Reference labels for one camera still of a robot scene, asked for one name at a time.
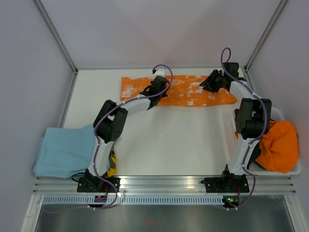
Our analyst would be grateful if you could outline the orange white tie-dye trousers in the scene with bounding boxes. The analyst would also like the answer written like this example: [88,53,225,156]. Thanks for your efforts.
[120,75,238,106]

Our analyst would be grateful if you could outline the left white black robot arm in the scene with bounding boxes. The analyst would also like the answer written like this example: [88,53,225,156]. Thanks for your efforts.
[77,75,170,193]

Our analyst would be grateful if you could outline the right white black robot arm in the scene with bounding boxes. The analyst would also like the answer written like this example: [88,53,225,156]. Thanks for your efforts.
[200,62,272,193]

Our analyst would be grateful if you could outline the camouflage yellow folded trousers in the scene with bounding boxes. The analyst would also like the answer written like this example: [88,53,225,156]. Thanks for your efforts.
[104,149,117,178]

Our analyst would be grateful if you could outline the light blue folded trousers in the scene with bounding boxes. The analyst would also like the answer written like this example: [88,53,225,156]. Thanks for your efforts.
[32,123,111,179]

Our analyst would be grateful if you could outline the white plastic laundry basket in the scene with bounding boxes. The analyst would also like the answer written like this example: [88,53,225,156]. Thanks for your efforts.
[248,107,301,176]

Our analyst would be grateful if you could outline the black garment in basket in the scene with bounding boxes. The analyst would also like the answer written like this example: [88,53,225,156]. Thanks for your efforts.
[247,143,264,170]

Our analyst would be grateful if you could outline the plain orange garment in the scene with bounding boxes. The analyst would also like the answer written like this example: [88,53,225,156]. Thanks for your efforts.
[235,120,299,174]

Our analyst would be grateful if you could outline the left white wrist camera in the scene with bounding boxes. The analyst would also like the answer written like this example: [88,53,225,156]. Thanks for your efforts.
[152,69,165,76]

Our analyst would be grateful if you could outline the right aluminium frame post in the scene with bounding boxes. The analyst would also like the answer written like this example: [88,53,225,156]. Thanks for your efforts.
[244,0,289,72]

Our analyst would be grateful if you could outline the aluminium frame post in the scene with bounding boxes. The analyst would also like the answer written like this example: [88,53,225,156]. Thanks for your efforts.
[32,0,78,74]
[244,0,289,72]

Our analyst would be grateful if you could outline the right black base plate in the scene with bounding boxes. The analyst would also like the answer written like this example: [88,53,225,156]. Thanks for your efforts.
[200,176,250,193]

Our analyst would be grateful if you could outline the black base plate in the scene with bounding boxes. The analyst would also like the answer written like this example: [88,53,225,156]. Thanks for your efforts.
[200,176,250,193]
[77,177,121,193]

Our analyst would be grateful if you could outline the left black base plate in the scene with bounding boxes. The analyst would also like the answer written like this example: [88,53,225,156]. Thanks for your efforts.
[77,177,121,193]

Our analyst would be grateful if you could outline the left aluminium frame post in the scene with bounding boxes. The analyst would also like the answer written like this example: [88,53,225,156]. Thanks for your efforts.
[32,0,78,74]

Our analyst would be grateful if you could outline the aluminium mounting rail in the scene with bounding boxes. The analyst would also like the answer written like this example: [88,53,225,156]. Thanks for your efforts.
[32,176,296,195]

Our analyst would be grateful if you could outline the white slotted cable duct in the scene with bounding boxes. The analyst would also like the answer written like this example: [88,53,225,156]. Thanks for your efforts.
[43,195,224,205]

